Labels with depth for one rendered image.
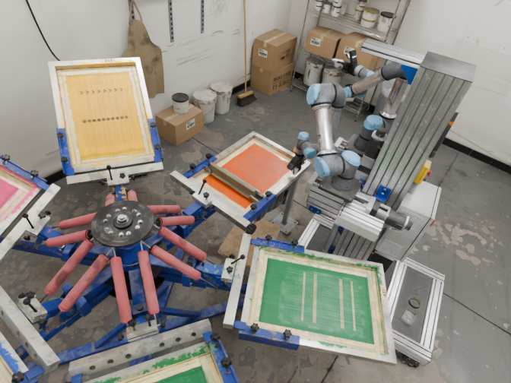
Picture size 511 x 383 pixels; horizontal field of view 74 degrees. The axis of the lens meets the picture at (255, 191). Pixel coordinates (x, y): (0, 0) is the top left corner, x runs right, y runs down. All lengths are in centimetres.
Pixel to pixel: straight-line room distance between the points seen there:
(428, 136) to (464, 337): 201
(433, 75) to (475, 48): 330
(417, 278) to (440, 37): 318
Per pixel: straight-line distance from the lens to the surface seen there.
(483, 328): 371
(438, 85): 195
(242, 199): 235
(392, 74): 234
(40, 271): 343
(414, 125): 205
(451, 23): 524
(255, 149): 277
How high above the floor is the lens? 265
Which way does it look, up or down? 44 degrees down
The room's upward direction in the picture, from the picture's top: 9 degrees clockwise
